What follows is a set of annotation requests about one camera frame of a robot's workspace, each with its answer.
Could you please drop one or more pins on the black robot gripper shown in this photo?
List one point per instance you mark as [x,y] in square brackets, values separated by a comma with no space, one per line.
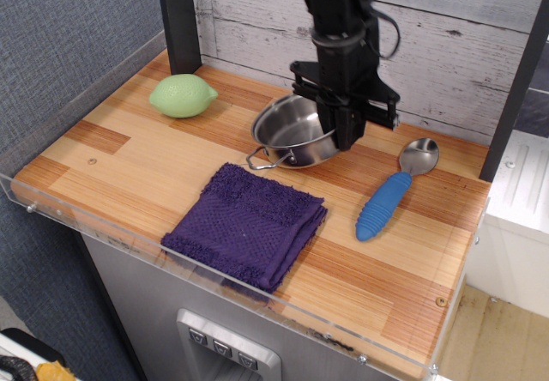
[345,84]

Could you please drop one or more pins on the stainless steel pan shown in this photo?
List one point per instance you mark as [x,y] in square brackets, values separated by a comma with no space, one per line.
[290,134]

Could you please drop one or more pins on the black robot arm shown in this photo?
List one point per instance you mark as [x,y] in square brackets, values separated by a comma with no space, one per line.
[343,17]

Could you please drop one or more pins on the purple folded towel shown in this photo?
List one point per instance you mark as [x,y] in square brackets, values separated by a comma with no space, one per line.
[248,227]

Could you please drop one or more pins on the green plastic lemon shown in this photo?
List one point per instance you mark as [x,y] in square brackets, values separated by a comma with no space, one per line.
[182,96]

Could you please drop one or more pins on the white toy sink unit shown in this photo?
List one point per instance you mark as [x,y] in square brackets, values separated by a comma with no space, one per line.
[509,256]

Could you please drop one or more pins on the clear acrylic table guard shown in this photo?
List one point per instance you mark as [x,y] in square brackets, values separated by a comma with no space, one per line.
[383,303]

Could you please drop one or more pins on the grey toy fridge cabinet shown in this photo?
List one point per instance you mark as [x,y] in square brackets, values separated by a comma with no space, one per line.
[147,298]

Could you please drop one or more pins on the silver dispenser button panel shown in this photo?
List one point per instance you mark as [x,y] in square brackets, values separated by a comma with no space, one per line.
[214,352]

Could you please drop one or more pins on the yellow object bottom left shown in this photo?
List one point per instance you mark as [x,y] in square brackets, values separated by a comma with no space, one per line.
[54,371]

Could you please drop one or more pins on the blue handled metal spoon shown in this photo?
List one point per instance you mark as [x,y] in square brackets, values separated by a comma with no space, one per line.
[417,158]

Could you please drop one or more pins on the left dark vertical post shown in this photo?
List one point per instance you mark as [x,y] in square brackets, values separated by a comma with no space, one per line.
[182,42]

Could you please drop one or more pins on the dark vertical post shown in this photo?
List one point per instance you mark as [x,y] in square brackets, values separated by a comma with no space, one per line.
[519,87]
[182,42]

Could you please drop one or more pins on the right dark vertical post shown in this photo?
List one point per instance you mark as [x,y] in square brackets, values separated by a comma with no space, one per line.
[519,87]

